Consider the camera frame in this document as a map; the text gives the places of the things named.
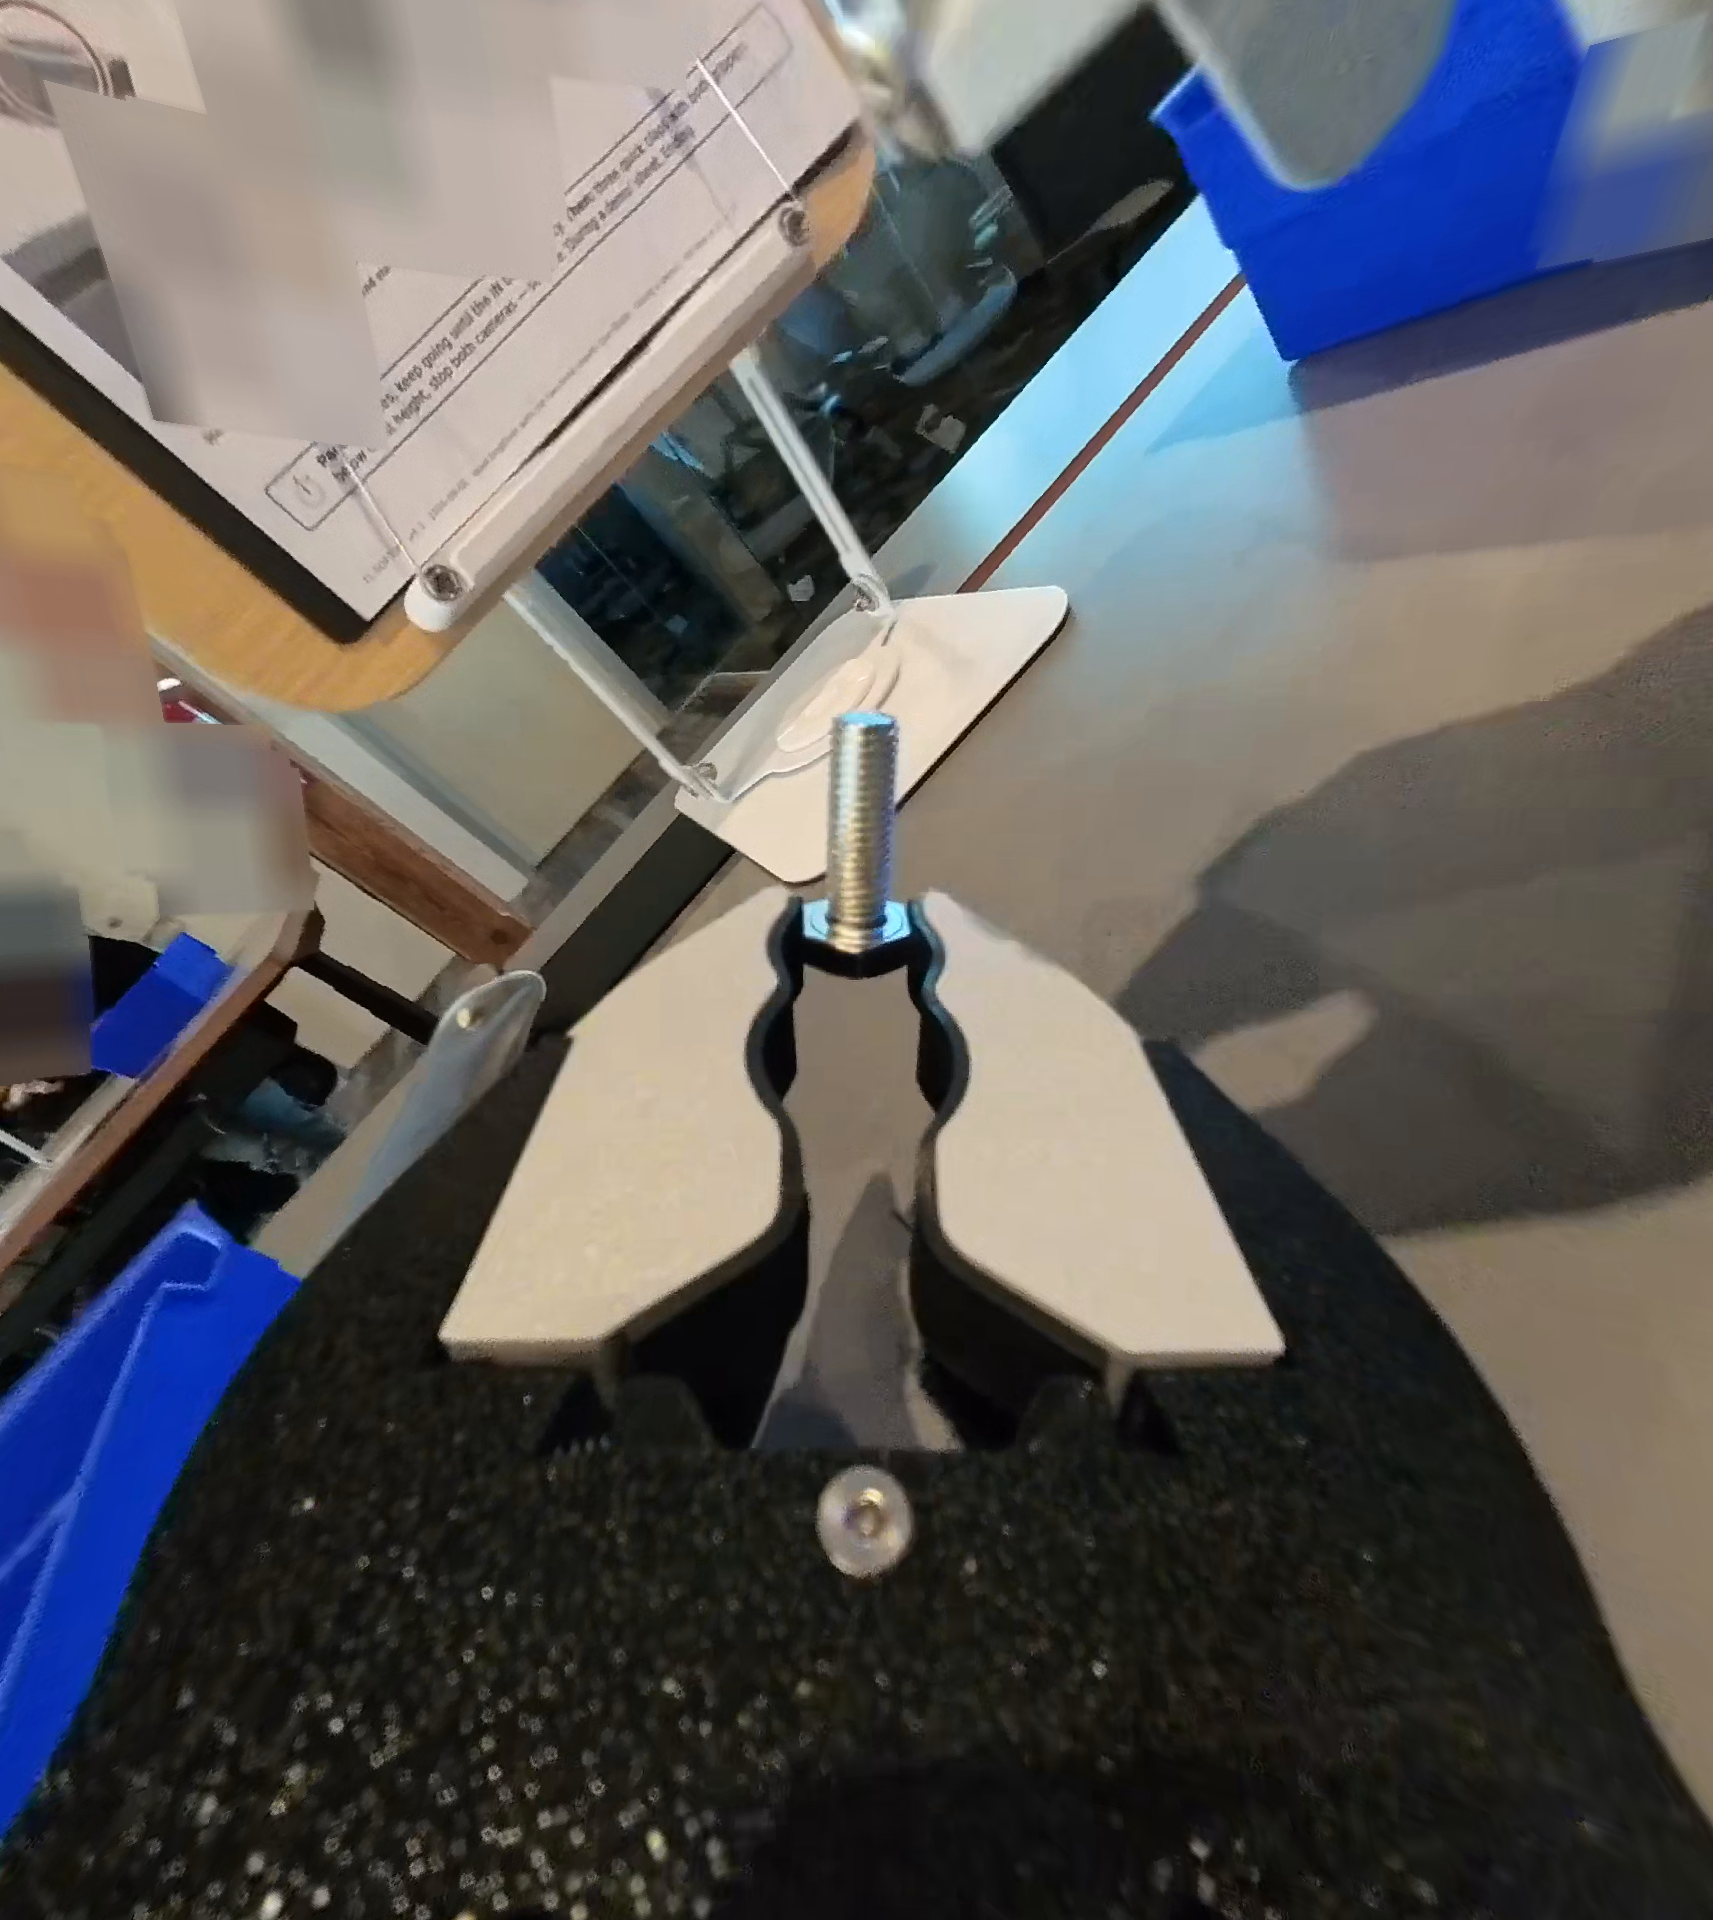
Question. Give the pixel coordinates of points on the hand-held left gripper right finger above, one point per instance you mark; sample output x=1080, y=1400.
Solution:
x=1094, y=1203

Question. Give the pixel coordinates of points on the printed instruction sheet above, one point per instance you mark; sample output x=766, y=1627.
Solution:
x=616, y=340

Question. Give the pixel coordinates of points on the steel hex bolt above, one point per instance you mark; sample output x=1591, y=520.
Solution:
x=866, y=814

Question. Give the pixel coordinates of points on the instruction sheet on wooden stand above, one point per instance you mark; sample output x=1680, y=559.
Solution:
x=931, y=676

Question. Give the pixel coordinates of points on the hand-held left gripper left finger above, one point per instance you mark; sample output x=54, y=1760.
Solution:
x=631, y=1184

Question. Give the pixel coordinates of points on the blue plastic bin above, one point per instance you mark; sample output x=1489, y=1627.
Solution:
x=1395, y=271
x=17, y=1495
x=156, y=1003

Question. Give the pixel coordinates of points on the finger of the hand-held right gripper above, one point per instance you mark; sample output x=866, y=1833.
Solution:
x=1319, y=86
x=1033, y=58

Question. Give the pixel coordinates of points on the wood-edged desk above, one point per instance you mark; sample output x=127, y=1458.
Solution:
x=197, y=1055

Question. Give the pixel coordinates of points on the wooden support post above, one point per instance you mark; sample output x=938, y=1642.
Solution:
x=407, y=889

